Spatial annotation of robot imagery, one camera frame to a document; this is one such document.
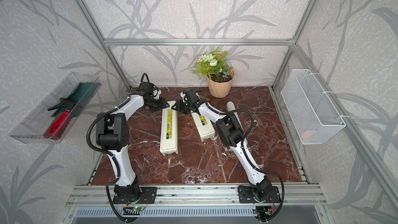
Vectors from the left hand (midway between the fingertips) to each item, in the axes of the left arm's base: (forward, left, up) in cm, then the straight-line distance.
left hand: (167, 105), depth 99 cm
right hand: (-2, -4, -2) cm, 4 cm away
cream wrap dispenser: (-15, -24, 0) cm, 29 cm away
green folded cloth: (-13, +32, +25) cm, 43 cm away
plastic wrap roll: (+3, -42, -4) cm, 42 cm away
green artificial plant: (+15, -29, +21) cm, 39 cm away
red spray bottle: (-29, +32, +26) cm, 51 cm away
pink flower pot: (+12, -36, +3) cm, 38 cm away
